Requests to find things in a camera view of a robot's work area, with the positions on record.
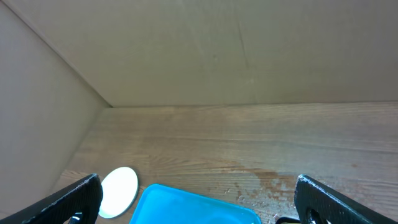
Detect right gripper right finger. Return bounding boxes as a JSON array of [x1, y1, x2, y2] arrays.
[[294, 175, 397, 224]]

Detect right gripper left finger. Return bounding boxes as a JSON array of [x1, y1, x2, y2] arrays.
[[1, 173, 103, 224]]

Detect light blue plate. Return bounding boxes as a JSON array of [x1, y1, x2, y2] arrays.
[[98, 167, 139, 219]]

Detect black water tray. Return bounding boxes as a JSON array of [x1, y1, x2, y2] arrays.
[[275, 217, 301, 224]]

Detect blue plastic tray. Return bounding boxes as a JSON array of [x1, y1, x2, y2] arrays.
[[130, 184, 261, 224]]

